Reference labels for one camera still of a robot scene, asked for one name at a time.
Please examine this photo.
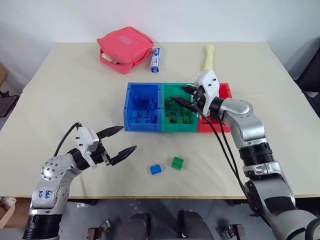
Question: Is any metal floor bracket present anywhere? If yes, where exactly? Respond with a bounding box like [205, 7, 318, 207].
[216, 223, 245, 240]
[87, 219, 112, 240]

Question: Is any cream tablecloth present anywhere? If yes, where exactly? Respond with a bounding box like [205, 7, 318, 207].
[0, 41, 320, 200]

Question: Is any red plastic bin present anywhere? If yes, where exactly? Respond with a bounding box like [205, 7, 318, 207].
[196, 82, 234, 133]

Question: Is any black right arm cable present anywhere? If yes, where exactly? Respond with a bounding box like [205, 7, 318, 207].
[192, 98, 258, 218]
[194, 94, 256, 201]

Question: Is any blue plastic bin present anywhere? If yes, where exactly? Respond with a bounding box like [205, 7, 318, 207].
[123, 82, 162, 133]

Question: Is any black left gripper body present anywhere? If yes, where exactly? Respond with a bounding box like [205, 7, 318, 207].
[89, 140, 112, 168]

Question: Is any small cardboard box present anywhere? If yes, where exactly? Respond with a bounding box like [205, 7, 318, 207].
[0, 63, 9, 86]

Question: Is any pink fabric pouch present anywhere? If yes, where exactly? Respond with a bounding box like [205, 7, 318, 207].
[96, 26, 155, 75]

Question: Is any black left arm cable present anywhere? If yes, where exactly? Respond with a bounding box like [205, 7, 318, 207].
[53, 121, 83, 157]

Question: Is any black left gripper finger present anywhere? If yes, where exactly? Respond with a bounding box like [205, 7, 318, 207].
[109, 145, 138, 166]
[96, 125, 125, 140]

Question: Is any dark rounded shape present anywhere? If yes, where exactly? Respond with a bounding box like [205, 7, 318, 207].
[119, 211, 152, 240]

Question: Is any blue and white carton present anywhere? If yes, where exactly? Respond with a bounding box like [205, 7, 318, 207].
[149, 47, 162, 74]

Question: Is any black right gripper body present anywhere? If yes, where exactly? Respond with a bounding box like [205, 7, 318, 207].
[191, 86, 207, 111]

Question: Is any green plastic bin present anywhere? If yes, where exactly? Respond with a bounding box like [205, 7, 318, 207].
[159, 82, 200, 133]

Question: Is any black chair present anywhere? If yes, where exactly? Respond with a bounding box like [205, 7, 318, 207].
[294, 37, 320, 112]

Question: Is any black stool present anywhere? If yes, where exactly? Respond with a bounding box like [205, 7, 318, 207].
[0, 90, 21, 119]

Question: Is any cream foam bone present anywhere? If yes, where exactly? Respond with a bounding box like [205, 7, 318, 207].
[201, 44, 217, 72]

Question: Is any green toy block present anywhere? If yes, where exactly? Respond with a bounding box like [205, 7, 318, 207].
[170, 156, 187, 171]
[165, 96, 180, 111]
[176, 111, 194, 125]

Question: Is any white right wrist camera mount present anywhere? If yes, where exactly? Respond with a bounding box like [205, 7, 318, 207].
[198, 69, 221, 118]

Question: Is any blue toy block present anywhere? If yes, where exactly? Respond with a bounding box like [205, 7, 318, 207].
[129, 112, 153, 125]
[149, 164, 164, 175]
[147, 98, 159, 112]

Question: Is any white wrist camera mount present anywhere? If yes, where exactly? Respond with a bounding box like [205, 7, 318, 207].
[198, 69, 221, 118]
[75, 126, 102, 169]

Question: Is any brown cardboard box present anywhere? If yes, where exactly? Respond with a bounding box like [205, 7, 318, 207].
[0, 196, 32, 229]

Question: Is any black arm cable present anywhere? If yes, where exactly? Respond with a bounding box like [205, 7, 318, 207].
[192, 98, 258, 218]
[194, 94, 256, 201]
[53, 121, 83, 157]

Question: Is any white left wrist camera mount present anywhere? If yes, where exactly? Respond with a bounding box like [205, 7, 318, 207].
[75, 126, 102, 169]

